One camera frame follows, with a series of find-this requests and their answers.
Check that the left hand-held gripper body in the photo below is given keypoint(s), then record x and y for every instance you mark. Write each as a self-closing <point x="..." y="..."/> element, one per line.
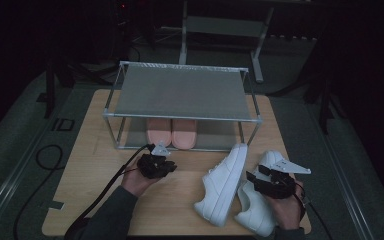
<point x="153" y="165"/>

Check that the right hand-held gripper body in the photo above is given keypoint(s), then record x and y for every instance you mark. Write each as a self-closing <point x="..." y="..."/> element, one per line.
<point x="280" y="186"/>

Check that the pink slipper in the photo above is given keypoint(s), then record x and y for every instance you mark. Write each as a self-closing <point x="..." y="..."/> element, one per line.
<point x="159" y="131"/>
<point x="184" y="133"/>

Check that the white sneaker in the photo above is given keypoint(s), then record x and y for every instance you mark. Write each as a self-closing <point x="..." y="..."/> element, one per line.
<point x="253" y="213"/>
<point x="221" y="186"/>

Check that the grey metal shoe rack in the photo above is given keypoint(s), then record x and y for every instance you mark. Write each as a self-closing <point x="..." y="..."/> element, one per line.
<point x="180" y="91"/>

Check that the person's left hand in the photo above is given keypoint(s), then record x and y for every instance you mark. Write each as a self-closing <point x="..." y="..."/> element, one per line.
<point x="136" y="183"/>

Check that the person's right hand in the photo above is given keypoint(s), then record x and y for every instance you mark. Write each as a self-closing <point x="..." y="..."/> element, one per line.
<point x="285" y="211"/>

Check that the black tripod stand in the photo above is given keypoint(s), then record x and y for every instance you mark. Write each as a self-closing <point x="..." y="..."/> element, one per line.
<point x="325" y="106"/>
<point x="50" y="90"/>

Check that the white metal stand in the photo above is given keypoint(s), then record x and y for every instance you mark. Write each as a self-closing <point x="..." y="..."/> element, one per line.
<point x="225" y="26"/>

